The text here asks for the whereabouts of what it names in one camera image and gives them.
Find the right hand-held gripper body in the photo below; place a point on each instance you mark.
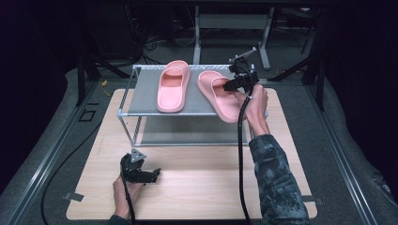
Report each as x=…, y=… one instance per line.
x=242, y=76

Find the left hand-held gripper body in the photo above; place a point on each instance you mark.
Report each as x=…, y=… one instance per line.
x=133, y=172

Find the pink rubber slipper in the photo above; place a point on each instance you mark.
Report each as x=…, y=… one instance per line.
x=219, y=100
x=173, y=87

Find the grey two-tier shoe rack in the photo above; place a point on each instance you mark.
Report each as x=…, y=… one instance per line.
x=147, y=93

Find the person's left hand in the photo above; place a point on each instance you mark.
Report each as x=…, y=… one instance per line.
x=123, y=195

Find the person's right hand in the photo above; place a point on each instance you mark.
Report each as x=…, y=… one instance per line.
x=258, y=108

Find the grey tape strip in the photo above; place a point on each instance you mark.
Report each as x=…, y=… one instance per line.
x=74, y=197
x=314, y=200

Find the black stand legs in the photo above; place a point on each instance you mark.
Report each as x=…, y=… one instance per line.
x=319, y=87
x=80, y=81

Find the small yellow floor marker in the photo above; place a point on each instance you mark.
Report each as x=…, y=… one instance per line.
x=104, y=83

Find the grey metal table frame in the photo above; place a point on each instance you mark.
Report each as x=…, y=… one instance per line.
x=233, y=22

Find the aluminium floor rail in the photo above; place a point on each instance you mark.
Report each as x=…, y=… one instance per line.
x=47, y=161
x=341, y=156

